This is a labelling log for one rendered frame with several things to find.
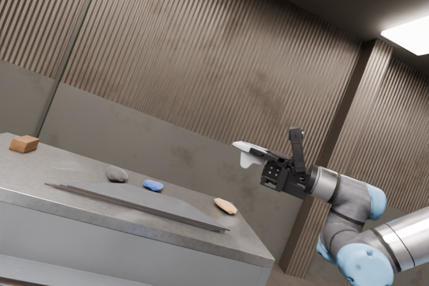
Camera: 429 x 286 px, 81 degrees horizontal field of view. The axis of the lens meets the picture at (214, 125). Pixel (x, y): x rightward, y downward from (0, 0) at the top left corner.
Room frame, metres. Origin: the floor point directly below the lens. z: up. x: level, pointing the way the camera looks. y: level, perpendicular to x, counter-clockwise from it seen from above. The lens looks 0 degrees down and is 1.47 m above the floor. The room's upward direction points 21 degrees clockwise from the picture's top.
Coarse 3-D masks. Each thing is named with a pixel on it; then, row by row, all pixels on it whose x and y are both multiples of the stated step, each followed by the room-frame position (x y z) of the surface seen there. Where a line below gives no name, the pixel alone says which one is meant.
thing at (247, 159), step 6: (234, 144) 0.65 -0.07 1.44; (240, 144) 0.63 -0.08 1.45; (246, 144) 0.63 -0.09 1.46; (246, 150) 0.62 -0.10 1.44; (246, 156) 0.63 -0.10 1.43; (252, 156) 0.62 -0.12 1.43; (240, 162) 0.63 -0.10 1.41; (246, 162) 0.63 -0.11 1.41; (252, 162) 0.62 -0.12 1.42; (258, 162) 0.62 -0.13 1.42; (264, 162) 0.62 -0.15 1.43; (246, 168) 0.63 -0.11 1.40
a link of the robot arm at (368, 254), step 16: (384, 224) 0.46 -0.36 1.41; (400, 224) 0.44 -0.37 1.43; (416, 224) 0.43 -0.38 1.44; (336, 240) 0.50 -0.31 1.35; (352, 240) 0.46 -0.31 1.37; (368, 240) 0.45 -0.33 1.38; (384, 240) 0.43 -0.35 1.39; (400, 240) 0.42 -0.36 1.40; (416, 240) 0.42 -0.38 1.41; (336, 256) 0.47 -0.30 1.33; (352, 256) 0.42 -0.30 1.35; (368, 256) 0.41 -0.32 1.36; (384, 256) 0.42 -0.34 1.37; (400, 256) 0.42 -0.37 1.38; (416, 256) 0.41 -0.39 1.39; (352, 272) 0.41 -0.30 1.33; (368, 272) 0.41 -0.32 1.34; (384, 272) 0.40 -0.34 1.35
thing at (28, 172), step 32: (0, 160) 0.95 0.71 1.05; (32, 160) 1.06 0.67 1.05; (64, 160) 1.21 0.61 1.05; (96, 160) 1.39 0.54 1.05; (0, 192) 0.78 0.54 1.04; (32, 192) 0.82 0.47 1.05; (64, 192) 0.90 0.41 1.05; (160, 192) 1.28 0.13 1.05; (192, 192) 1.49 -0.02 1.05; (96, 224) 0.85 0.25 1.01; (128, 224) 0.88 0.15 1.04; (160, 224) 0.94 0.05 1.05; (224, 224) 1.19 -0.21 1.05; (224, 256) 0.97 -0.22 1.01; (256, 256) 1.00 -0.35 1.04
